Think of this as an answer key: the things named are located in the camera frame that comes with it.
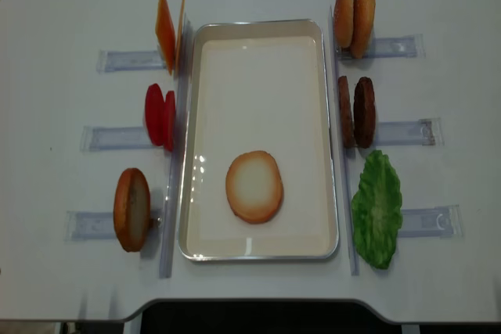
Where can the green lettuce leaf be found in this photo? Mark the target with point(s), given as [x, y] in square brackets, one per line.
[376, 211]

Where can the flat bread slice on tray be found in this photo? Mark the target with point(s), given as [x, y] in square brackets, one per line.
[253, 187]

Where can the inner red tomato slice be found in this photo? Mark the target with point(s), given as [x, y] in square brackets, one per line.
[169, 121]

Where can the red tomato slice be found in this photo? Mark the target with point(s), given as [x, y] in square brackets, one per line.
[169, 121]
[154, 108]

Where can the inner brown meat patty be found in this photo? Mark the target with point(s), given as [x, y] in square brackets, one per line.
[345, 112]

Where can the outer red tomato slice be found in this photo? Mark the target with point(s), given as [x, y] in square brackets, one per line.
[154, 108]

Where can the outer dark meat patty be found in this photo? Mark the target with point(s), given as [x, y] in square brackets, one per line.
[364, 113]

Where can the upright bread slice left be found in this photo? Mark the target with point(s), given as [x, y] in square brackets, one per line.
[132, 210]

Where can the outer orange cheese slice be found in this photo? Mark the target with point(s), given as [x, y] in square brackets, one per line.
[165, 33]

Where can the orange cheese slice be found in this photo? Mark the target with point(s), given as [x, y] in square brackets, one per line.
[179, 38]
[165, 33]

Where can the clear tomato holder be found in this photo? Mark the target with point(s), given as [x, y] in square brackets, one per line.
[95, 139]

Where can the clear cheese holder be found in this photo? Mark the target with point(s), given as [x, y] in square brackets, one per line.
[114, 61]

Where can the inner orange cheese slice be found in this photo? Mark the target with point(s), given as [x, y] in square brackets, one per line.
[179, 38]

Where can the clear left bread holder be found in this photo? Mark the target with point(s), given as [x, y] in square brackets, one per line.
[84, 226]

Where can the clear lettuce holder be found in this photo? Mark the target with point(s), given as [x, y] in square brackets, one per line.
[441, 222]

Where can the white metal tray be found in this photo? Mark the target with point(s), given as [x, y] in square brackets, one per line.
[258, 86]

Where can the inner bun top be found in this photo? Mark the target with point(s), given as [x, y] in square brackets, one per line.
[343, 15]

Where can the bun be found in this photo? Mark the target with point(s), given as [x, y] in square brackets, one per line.
[343, 15]
[364, 11]

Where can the clear patty holder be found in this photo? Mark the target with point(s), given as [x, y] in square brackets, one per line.
[427, 132]

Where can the outer bun top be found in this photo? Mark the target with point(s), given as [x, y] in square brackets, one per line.
[364, 11]

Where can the clear bun holder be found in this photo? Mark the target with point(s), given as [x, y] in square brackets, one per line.
[409, 46]

